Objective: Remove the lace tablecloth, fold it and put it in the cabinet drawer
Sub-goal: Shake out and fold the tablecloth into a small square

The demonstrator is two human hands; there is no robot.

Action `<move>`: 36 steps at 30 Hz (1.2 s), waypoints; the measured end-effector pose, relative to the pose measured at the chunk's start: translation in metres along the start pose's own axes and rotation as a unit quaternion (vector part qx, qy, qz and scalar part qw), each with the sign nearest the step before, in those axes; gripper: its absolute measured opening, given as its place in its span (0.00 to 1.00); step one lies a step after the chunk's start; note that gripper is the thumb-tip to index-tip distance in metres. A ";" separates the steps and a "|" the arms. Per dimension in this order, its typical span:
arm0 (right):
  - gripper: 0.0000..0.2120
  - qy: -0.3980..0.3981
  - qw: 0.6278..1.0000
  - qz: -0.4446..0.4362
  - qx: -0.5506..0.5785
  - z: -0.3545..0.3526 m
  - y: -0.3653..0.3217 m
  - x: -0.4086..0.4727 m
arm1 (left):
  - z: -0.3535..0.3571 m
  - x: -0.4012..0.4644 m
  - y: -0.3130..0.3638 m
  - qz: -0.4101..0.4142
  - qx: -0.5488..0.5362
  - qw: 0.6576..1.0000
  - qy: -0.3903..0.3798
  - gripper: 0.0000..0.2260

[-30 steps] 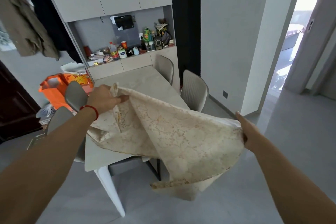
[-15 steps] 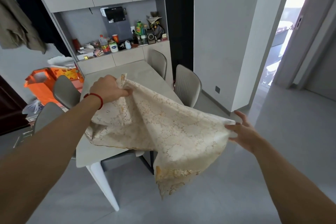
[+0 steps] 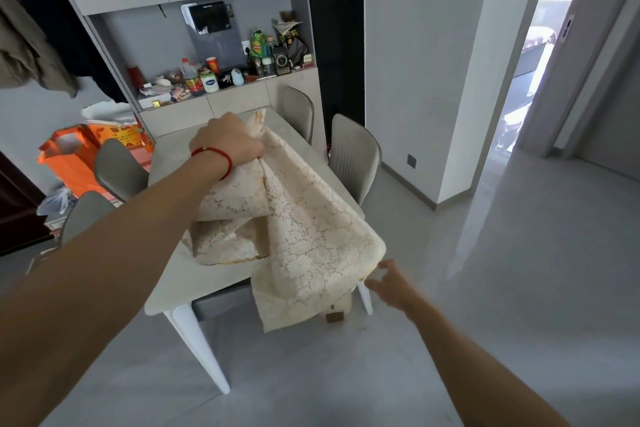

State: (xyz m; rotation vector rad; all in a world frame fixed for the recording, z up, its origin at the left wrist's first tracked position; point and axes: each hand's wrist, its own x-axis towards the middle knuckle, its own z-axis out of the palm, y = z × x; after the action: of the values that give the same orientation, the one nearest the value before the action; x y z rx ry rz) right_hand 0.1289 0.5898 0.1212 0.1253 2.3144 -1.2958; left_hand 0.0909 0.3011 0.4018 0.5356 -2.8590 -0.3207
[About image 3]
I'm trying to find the person's right hand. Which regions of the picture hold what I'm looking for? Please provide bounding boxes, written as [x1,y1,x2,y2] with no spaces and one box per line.
[364,259,427,315]

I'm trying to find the person's left hand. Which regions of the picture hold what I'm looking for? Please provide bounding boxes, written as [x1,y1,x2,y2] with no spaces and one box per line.
[188,112,266,168]

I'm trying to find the cream lace tablecloth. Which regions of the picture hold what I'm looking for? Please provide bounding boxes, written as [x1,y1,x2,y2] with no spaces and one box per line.
[181,109,387,334]

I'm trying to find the person's right forearm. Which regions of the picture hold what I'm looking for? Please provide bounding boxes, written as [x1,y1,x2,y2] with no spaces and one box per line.
[404,292,572,427]

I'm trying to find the person's left forearm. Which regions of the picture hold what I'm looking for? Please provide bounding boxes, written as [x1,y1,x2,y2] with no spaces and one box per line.
[0,150,230,427]

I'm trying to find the grey dining chair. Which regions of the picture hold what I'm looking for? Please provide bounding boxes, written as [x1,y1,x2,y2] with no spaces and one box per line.
[327,114,383,207]
[59,190,119,248]
[276,85,315,145]
[191,281,254,323]
[94,138,150,202]

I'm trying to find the small black desk clock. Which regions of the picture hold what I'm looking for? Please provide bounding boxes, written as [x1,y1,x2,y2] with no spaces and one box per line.
[272,45,292,76]

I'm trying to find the dark bottle with red label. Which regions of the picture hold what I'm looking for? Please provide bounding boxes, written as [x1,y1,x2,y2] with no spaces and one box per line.
[180,58,206,97]

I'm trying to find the green snack bag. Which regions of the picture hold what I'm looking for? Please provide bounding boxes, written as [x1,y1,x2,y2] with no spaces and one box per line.
[249,28,271,60]

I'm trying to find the dark pouch bag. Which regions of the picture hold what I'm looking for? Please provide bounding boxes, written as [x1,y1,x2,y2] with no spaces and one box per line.
[287,36,310,67]

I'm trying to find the white flat box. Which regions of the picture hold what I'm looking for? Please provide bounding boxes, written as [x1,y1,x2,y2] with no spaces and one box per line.
[137,91,174,110]

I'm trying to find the crumpled paper bag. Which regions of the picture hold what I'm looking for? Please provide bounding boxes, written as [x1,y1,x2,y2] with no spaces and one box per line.
[271,10,304,38]

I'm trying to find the orange patterned gift box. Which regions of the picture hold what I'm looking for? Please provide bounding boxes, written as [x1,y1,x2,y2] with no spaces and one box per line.
[86,120,155,153]

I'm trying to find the black and white water dispenser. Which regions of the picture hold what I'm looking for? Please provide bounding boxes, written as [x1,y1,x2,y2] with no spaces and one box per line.
[180,1,235,36]

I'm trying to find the white dining table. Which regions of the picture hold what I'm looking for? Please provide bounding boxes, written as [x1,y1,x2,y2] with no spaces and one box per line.
[144,109,374,395]

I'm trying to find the white paper bag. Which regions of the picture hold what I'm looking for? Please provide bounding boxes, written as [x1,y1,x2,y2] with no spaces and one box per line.
[81,101,137,124]

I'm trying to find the orange gift bag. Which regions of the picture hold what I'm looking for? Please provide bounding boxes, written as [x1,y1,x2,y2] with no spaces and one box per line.
[37,124,108,198]

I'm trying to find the white plastic bag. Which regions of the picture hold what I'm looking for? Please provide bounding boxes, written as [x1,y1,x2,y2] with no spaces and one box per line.
[36,185,77,217]

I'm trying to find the dark hanging garment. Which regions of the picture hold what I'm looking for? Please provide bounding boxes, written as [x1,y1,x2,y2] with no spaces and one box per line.
[0,0,129,104]

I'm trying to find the olive hanging garment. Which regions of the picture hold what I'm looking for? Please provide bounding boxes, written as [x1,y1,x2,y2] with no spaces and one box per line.
[0,0,79,98]

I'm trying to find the dark wooden furniture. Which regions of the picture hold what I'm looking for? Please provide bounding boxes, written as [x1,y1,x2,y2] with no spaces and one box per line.
[0,150,57,258]

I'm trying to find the grey door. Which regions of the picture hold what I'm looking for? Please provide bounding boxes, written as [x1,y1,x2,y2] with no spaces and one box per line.
[515,0,640,158]

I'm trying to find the red string bracelet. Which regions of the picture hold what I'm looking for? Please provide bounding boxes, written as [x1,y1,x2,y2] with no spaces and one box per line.
[191,146,234,181]

